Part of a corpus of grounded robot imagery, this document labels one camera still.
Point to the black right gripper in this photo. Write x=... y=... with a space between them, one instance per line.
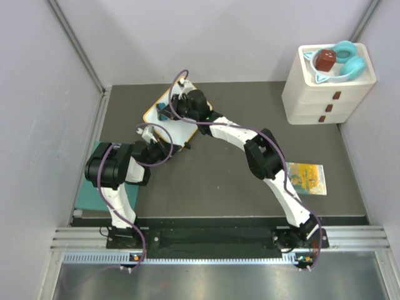
x=176 y=101

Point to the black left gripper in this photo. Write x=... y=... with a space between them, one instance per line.
x=167 y=149

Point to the yellow framed whiteboard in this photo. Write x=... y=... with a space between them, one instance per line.
x=176 y=129

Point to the blue whiteboard eraser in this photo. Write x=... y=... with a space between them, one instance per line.
x=160 y=108

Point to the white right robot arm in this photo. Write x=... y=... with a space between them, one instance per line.
x=264 y=157

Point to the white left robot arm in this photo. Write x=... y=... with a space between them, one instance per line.
x=124 y=224

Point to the colourful picture book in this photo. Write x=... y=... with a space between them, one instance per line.
x=307 y=178

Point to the white three drawer cabinet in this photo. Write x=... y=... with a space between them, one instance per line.
x=306 y=102

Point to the brown cube toy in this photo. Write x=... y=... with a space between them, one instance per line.
x=325 y=60

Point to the teal cat ear headphones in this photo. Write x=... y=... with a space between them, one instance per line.
x=348 y=67

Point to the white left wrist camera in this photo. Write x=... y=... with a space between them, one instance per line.
x=147 y=134

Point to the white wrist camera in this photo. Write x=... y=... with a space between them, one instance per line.
x=185 y=86
x=147 y=134

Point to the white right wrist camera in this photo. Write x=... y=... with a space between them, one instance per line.
x=185 y=86

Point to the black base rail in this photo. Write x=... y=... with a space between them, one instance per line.
x=214 y=241

